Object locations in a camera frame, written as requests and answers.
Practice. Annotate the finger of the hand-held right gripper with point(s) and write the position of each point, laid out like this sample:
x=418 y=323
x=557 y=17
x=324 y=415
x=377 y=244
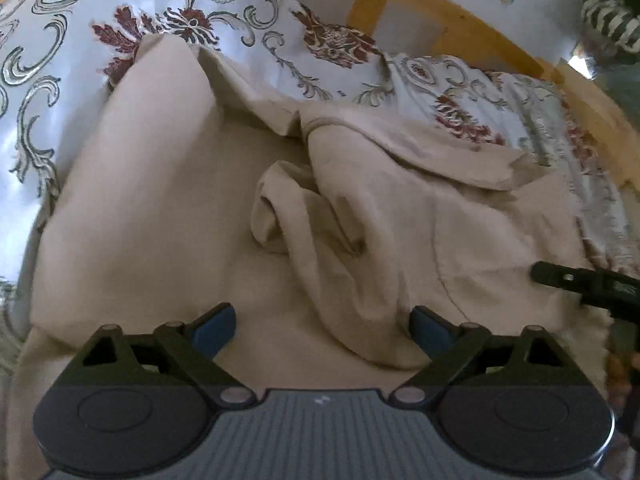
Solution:
x=590 y=286

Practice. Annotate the wooden bed frame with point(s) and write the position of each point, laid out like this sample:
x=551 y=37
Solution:
x=450 y=15

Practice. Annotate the beige hooded zip jacket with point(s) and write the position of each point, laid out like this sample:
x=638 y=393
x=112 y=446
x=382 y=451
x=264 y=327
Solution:
x=175 y=210

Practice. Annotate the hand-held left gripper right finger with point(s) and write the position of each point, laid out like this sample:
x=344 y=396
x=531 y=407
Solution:
x=427 y=334

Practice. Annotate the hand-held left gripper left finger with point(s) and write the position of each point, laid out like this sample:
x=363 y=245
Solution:
x=216 y=334

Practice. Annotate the plastic bag of bedding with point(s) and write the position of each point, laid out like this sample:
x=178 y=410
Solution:
x=612 y=15

